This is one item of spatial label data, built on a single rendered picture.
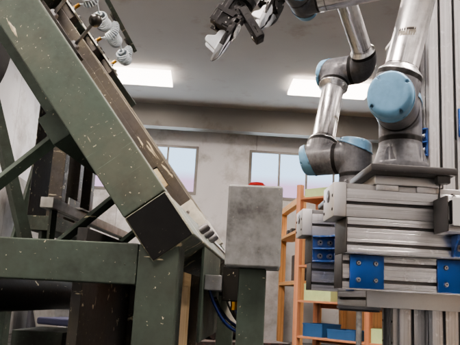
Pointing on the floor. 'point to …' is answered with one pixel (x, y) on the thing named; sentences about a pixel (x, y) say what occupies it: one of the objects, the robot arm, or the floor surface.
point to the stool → (359, 317)
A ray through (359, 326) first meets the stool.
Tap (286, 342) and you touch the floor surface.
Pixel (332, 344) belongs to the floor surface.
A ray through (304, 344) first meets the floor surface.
